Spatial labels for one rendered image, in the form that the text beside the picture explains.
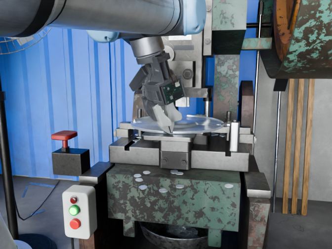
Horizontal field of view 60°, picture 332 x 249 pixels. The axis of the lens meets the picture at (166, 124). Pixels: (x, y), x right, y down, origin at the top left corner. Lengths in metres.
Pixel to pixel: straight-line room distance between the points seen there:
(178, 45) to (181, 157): 0.35
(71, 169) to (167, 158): 0.29
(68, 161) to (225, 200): 0.47
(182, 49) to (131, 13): 0.58
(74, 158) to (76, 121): 1.57
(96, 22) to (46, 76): 2.20
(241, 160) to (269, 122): 1.33
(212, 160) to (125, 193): 0.28
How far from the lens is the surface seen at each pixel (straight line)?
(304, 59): 0.82
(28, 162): 2.77
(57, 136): 0.90
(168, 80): 0.67
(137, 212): 0.91
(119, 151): 0.95
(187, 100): 1.00
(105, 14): 0.33
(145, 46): 0.66
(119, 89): 2.25
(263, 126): 2.21
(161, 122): 0.74
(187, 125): 0.86
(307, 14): 0.72
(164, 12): 0.44
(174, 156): 0.88
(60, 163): 0.93
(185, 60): 0.93
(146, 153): 0.93
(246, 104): 1.27
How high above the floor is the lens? 0.95
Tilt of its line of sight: 11 degrees down
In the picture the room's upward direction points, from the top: straight up
